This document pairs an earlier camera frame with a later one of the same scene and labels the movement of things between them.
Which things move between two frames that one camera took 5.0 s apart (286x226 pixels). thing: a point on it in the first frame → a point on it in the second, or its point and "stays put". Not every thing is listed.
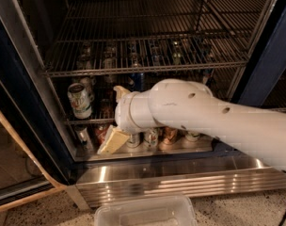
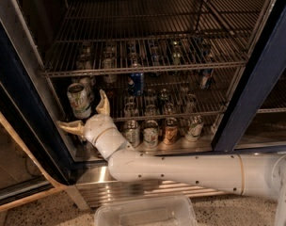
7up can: x=80 y=102 stays put
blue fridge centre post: x=273 y=53 stays put
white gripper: x=121 y=115 → x=96 y=127
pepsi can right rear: x=207 y=73 stays put
